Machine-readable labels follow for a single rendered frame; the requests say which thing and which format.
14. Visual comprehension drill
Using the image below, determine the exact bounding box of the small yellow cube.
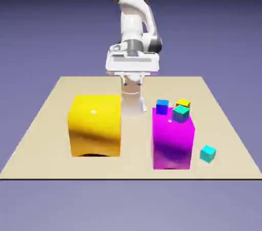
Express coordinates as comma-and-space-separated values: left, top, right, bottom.
176, 98, 191, 109

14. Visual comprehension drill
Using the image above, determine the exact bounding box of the large yellow box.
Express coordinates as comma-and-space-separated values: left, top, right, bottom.
67, 94, 122, 158

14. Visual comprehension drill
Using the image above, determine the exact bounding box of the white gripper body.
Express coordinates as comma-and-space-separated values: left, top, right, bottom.
105, 50, 160, 76

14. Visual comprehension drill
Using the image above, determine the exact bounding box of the large magenta box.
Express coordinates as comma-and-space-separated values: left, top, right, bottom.
151, 107, 195, 170

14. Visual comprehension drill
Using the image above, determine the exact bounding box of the small blue cube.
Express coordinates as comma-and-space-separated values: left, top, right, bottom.
156, 99, 170, 115

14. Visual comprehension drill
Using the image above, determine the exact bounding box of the small teal cube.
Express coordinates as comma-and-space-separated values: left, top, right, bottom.
171, 104, 190, 123

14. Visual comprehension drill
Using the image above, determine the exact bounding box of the small cyan cube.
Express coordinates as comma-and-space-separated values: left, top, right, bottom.
199, 144, 217, 163

